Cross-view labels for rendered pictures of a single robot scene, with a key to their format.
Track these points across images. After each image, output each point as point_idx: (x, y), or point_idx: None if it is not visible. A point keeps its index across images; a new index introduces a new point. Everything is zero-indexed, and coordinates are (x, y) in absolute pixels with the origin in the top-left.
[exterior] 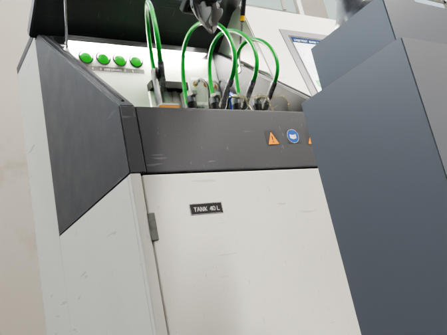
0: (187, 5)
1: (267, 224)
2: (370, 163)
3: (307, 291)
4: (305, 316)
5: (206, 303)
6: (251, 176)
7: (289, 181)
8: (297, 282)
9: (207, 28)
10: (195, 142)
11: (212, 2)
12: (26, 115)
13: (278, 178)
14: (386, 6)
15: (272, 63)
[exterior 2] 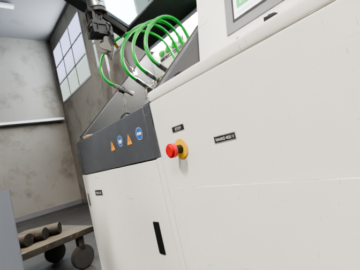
0: (117, 34)
1: (116, 204)
2: None
3: (134, 251)
4: (134, 265)
5: (104, 238)
6: (108, 174)
7: (121, 177)
8: (130, 244)
9: (108, 58)
10: (91, 156)
11: (106, 34)
12: None
13: (117, 174)
14: None
15: (201, 9)
